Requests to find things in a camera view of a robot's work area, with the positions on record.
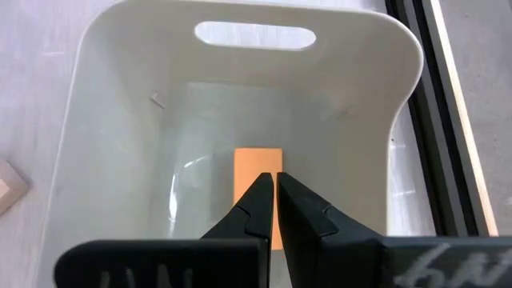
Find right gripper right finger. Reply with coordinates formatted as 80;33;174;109
276;171;512;288

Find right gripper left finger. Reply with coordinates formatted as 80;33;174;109
53;172;275;288

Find orange wooden block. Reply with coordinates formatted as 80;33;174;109
233;147;284;251

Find tan wooden block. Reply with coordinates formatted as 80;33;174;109
0;158;30;217

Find white plastic bin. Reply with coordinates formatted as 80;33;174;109
31;0;425;288

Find black aluminium table frame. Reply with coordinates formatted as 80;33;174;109
384;0;481;237

